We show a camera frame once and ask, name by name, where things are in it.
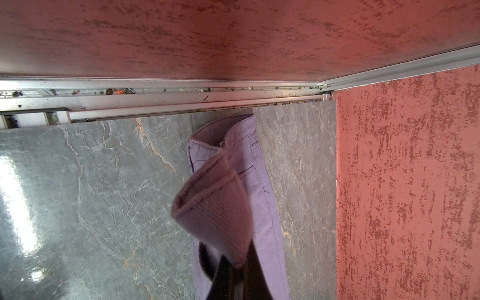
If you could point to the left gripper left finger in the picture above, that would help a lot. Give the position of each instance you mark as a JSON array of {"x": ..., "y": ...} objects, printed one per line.
[{"x": 224, "y": 282}]

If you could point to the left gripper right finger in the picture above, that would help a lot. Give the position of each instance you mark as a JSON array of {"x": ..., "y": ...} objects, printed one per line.
[{"x": 254, "y": 283}]

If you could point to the purple trousers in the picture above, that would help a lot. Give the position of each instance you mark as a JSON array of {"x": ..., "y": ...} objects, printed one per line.
[{"x": 227, "y": 203}]

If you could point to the aluminium front rail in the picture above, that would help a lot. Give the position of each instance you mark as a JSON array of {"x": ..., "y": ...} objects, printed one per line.
[{"x": 42, "y": 101}]

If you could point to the left aluminium corner post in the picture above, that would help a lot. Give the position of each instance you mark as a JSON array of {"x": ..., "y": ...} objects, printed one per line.
[{"x": 452, "y": 60}]

